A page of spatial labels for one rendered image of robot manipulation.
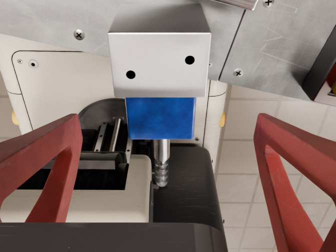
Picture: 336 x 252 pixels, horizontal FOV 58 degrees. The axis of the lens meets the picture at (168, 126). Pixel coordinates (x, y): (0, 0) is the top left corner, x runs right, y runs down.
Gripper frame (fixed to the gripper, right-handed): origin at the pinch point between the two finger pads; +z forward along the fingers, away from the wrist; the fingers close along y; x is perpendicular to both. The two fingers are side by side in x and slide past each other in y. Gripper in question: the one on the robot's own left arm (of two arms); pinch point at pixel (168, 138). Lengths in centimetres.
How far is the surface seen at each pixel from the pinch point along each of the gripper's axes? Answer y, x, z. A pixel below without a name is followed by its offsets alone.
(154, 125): 0.9, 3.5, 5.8
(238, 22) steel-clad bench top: -4.5, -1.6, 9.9
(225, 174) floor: -27, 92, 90
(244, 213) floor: -40, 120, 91
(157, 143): 0.7, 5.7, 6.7
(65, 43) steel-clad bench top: 6.8, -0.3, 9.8
